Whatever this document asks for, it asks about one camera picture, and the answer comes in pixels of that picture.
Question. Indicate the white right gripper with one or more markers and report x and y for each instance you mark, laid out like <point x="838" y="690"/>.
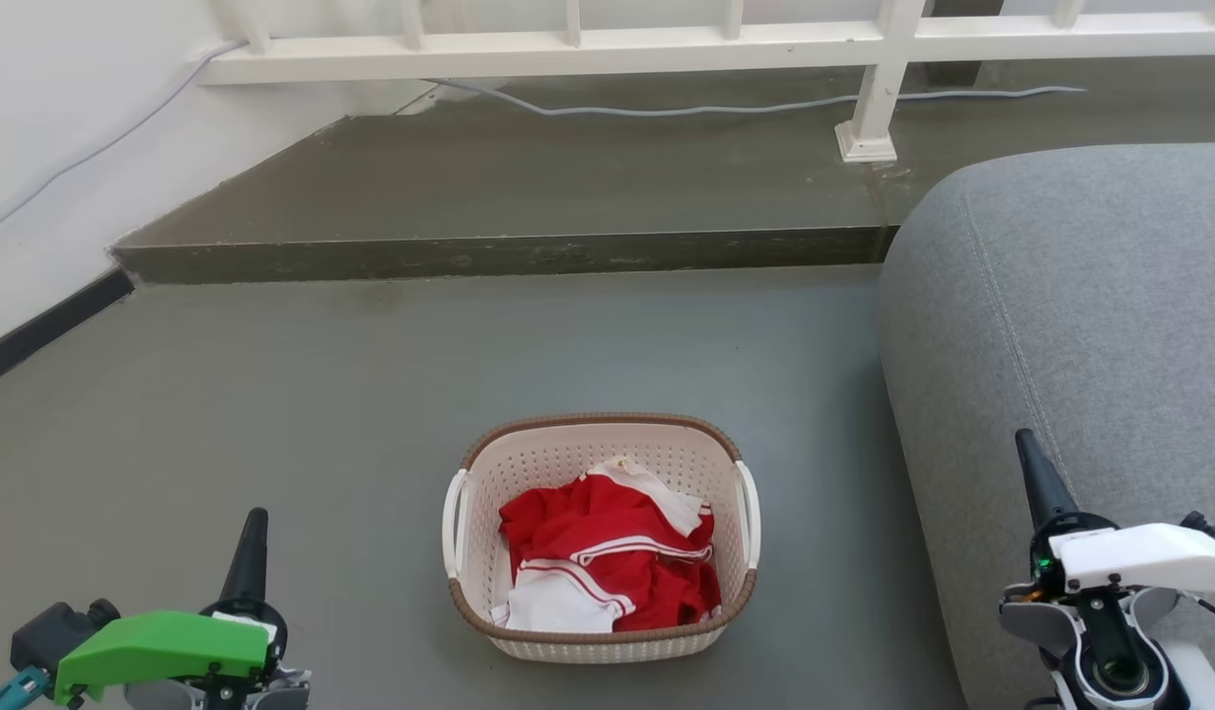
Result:
<point x="1150" y="557"/>

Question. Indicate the cream perforated laundry basket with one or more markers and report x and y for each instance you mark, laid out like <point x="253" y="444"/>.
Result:
<point x="474" y="582"/>

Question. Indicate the teal connector piece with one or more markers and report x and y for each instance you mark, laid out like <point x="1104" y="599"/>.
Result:
<point x="16" y="688"/>

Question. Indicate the red and white garment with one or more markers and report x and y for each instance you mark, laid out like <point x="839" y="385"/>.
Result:
<point x="598" y="542"/>

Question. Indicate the black baseboard strip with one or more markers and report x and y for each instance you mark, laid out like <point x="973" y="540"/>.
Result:
<point x="45" y="325"/>

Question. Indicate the dark wrist camera box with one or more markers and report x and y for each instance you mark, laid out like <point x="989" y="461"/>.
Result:
<point x="50" y="631"/>
<point x="1214" y="531"/>

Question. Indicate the dark left wrist camera box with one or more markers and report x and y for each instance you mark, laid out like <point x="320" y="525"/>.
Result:
<point x="50" y="631"/>

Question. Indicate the grey fabric sofa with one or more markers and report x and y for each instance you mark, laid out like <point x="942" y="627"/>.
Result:
<point x="1091" y="335"/>

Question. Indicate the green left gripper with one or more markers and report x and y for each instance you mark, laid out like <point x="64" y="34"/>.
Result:
<point x="164" y="646"/>

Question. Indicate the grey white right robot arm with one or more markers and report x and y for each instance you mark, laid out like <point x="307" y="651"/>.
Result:
<point x="1110" y="651"/>

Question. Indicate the dark right wrist camera box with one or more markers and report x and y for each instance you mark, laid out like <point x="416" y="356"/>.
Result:
<point x="1214" y="531"/>

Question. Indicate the white railing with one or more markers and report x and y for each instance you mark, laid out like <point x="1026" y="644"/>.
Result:
<point x="568" y="56"/>

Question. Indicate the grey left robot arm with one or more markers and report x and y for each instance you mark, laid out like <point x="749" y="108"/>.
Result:
<point x="272" y="692"/>

